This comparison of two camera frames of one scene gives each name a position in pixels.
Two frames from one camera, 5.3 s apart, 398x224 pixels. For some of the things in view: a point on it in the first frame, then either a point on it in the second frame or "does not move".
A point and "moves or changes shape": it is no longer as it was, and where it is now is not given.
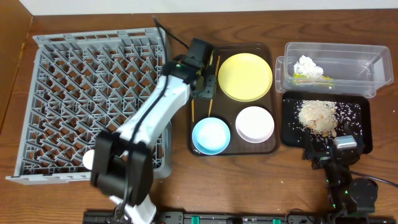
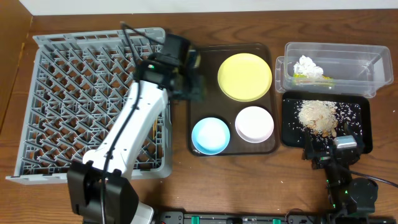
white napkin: (306, 66) does not move
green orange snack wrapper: (303, 79) does not move
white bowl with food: (255, 124) does not move
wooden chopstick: (193, 109) moves or changes shape
